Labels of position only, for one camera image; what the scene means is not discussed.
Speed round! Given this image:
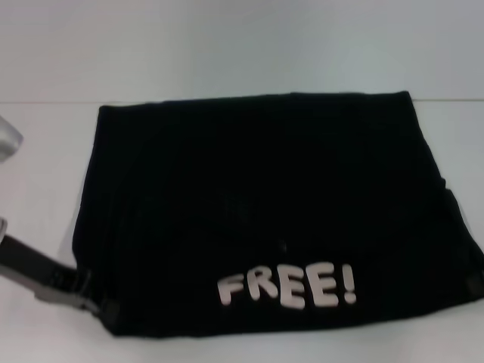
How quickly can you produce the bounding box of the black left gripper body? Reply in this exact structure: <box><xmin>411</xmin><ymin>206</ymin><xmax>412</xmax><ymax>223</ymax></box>
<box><xmin>0</xmin><ymin>232</ymin><xmax>83</xmax><ymax>304</ymax></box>

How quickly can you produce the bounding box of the black shirt with FREE print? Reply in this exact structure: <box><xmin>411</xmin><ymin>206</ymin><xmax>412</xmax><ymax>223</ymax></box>
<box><xmin>67</xmin><ymin>89</ymin><xmax>484</xmax><ymax>340</ymax></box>

